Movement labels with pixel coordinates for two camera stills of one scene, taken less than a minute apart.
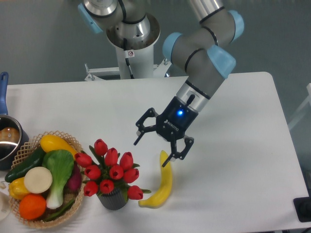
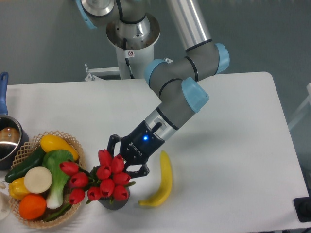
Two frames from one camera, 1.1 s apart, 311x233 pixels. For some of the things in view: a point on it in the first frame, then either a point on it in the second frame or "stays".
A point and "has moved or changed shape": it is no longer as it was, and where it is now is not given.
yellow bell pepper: x=17 y=189 stays
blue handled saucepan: x=13 y=134 stays
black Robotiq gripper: x=172 y=124 → x=137 y=146
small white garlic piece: x=2 y=185 stays
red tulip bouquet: x=106 y=170 has moved or changed shape
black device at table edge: x=302 y=207 stays
